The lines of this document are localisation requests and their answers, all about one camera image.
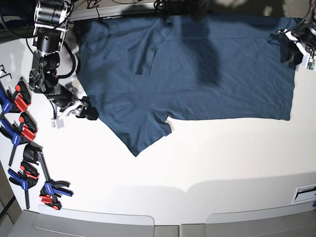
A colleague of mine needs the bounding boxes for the metal hex key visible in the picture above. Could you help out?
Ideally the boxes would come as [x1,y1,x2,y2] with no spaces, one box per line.
[0,64,12,79]

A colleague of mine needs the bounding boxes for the black hanging camera mount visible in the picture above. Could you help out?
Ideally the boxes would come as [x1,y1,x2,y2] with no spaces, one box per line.
[190,0,213,22]

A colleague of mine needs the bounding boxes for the white label plate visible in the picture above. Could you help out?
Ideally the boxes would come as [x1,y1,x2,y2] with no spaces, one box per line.
[291,184,316,204]

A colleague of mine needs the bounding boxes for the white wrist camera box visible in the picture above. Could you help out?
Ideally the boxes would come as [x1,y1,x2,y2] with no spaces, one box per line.
[300,53,316,72]
[51,118,64,129]

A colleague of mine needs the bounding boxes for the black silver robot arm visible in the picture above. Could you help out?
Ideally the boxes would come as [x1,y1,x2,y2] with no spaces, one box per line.
[277,0,316,72]
[29,0,98,120]

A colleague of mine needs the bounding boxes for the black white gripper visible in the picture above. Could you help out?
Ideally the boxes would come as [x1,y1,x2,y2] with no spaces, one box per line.
[277,24,316,65]
[48,83,99,120]

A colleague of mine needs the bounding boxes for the blue red bar clamp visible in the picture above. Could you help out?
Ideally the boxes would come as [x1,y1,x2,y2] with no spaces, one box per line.
[8,160,39,210]
[23,143,74,210]
[0,112,38,167]
[0,77,31,119]

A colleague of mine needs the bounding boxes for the dark blue T-shirt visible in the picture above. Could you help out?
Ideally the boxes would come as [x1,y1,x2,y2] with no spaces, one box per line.
[73,14,299,156]

